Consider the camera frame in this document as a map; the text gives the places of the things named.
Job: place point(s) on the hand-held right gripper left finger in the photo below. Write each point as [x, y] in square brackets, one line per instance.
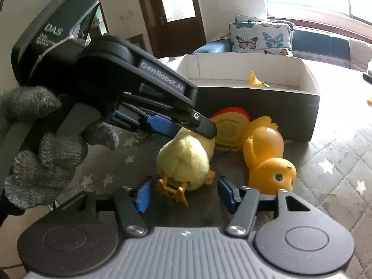
[144, 195]

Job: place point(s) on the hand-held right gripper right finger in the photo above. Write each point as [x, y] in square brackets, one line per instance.
[224, 191]

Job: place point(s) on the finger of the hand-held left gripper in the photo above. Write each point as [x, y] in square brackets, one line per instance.
[203, 124]
[160, 123]

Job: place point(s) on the yellow plush chick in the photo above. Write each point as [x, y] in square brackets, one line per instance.
[183, 159]

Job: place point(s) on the dark cardboard box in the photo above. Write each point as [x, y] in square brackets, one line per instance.
[261, 107]

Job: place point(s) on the person's left hand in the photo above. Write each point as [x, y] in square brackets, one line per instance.
[37, 162]

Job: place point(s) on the red and yellow round toy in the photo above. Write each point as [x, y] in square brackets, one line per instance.
[231, 128]

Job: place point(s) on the orange rubber duck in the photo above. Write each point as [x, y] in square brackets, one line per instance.
[261, 151]

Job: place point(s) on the small orange toy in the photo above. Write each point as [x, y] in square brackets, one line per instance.
[256, 82]

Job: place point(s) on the light blue cushion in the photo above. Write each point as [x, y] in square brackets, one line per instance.
[213, 46]

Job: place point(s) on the brown wooden door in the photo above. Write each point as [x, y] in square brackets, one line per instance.
[171, 14]

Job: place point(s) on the butterfly print pillow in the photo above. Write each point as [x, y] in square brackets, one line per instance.
[247, 18]
[258, 39]

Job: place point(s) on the dark blue sofa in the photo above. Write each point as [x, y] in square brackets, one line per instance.
[319, 43]

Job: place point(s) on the small orange object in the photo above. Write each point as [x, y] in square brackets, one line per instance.
[369, 101]

